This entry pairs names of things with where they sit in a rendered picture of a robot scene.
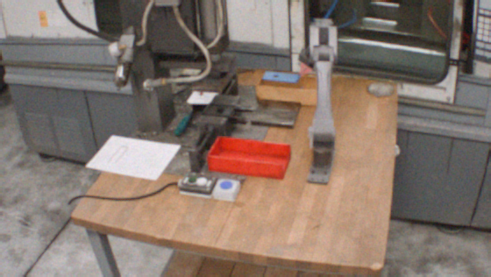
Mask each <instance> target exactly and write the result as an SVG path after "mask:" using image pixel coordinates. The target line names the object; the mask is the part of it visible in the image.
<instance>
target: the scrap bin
mask: <svg viewBox="0 0 491 277"><path fill-rule="evenodd" d="M290 159H291V156H290V144H287V143H278V142H269V141H260V140H252V139H242V138H225V137H218V138H217V140H216V142H215V144H214V145H213V147H211V149H210V151H209V153H208V155H207V162H208V169H209V171H216V172H223V174H237V175H245V176H253V177H260V178H268V179H276V180H284V177H285V173H286V172H287V169H288V164H289V162H290Z"/></svg>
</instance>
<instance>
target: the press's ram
mask: <svg viewBox="0 0 491 277"><path fill-rule="evenodd" d="M209 56H210V60H211V69H210V71H209V73H208V74H207V75H206V76H204V77H203V78H201V79H199V80H194V81H193V82H192V85H193V91H194V92H198V95H199V96H202V95H203V93H214V94H221V93H222V91H223V90H224V88H225V87H226V85H227V84H228V82H229V81H230V79H231V78H232V77H233V75H234V74H235V72H236V61H235V55H227V54H223V55H219V53H209ZM159 63H160V68H170V69H179V68H182V69H194V70H201V72H200V73H199V74H198V75H200V74H202V73H203V72H205V71H206V69H207V66H208V62H207V59H206V56H205V54H202V55H201V54H198V53H167V54H166V55H165V56H164V57H163V58H162V59H161V60H160V61H159Z"/></svg>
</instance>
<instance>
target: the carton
mask: <svg viewBox="0 0 491 277"><path fill-rule="evenodd" d="M264 74H265V73H263V74H262V76H261V77H260V79H259V81H258V83H257V84H256V93H257V101H260V100H261V99H273V100H284V101H295V103H302V105H307V106H317V78H316V77H308V76H305V75H302V76H301V77H300V78H299V79H298V82H297V83H291V82H279V81H271V80H262V77H263V75H264ZM301 87H302V89H301Z"/></svg>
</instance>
